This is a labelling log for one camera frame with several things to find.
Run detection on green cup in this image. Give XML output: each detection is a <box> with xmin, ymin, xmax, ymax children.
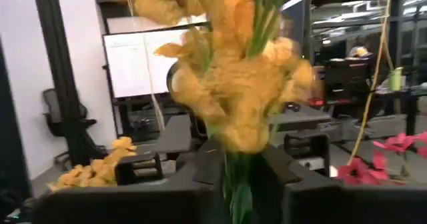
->
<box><xmin>388</xmin><ymin>66</ymin><xmax>404</xmax><ymax>92</ymax></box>

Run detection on thin tan stick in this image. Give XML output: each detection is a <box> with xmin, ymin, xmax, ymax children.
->
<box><xmin>346</xmin><ymin>0</ymin><xmax>393</xmax><ymax>167</ymax></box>

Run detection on black office chair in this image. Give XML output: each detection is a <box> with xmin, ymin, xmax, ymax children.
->
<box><xmin>41</xmin><ymin>87</ymin><xmax>98</xmax><ymax>138</ymax></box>

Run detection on black storage crate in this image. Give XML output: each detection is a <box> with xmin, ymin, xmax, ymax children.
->
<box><xmin>325</xmin><ymin>59</ymin><xmax>372</xmax><ymax>101</ymax></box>

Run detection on person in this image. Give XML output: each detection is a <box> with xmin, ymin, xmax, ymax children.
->
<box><xmin>346</xmin><ymin>45</ymin><xmax>378</xmax><ymax>65</ymax></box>

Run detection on black vertical post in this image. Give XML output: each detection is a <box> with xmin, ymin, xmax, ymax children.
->
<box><xmin>31</xmin><ymin>0</ymin><xmax>89</xmax><ymax>167</ymax></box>

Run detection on white display screen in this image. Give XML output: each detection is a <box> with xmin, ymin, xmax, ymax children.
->
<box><xmin>102</xmin><ymin>15</ymin><xmax>209</xmax><ymax>99</ymax></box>

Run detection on yellow small-blossom flower bunch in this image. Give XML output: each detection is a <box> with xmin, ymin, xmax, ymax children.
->
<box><xmin>113</xmin><ymin>0</ymin><xmax>380</xmax><ymax>224</ymax></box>
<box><xmin>46</xmin><ymin>136</ymin><xmax>138</xmax><ymax>193</ymax></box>

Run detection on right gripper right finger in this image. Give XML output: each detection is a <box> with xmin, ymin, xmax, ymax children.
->
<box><xmin>253</xmin><ymin>146</ymin><xmax>334</xmax><ymax>224</ymax></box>

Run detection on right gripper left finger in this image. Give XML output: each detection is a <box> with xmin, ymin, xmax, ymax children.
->
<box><xmin>181</xmin><ymin>139</ymin><xmax>230</xmax><ymax>224</ymax></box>

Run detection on grey desk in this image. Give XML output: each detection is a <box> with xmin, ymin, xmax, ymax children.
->
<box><xmin>133</xmin><ymin>113</ymin><xmax>201</xmax><ymax>153</ymax></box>
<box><xmin>270</xmin><ymin>110</ymin><xmax>343</xmax><ymax>141</ymax></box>

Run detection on red artificial flower bunch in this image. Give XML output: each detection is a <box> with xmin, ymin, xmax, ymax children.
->
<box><xmin>372</xmin><ymin>131</ymin><xmax>427</xmax><ymax>160</ymax></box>
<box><xmin>336</xmin><ymin>150</ymin><xmax>390</xmax><ymax>186</ymax></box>

